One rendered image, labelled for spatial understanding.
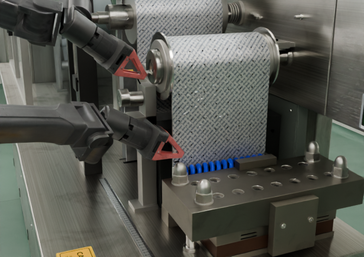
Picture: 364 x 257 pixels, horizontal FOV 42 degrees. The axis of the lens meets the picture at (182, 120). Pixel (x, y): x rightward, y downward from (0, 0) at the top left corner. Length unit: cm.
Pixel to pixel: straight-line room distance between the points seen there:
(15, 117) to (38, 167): 69
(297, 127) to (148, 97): 38
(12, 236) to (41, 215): 178
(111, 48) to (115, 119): 14
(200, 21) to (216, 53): 24
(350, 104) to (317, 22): 20
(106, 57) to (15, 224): 219
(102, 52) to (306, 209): 51
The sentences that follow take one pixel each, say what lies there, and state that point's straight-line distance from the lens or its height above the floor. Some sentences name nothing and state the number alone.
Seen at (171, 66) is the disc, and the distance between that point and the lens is 97.
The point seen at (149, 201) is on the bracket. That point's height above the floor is 92.
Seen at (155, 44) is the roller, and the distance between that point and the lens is 104.
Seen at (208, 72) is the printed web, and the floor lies 124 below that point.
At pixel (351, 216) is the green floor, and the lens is 318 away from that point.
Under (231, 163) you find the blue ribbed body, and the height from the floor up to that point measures 104.
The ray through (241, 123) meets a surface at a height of 112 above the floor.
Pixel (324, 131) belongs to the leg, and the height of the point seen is 101.
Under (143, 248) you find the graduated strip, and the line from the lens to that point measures 102.
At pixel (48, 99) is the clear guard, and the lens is 201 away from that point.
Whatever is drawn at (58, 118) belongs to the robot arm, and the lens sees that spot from 84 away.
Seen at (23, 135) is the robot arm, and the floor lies 120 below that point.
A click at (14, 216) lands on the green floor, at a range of 317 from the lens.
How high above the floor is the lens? 145
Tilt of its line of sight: 17 degrees down
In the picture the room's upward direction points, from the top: straight up
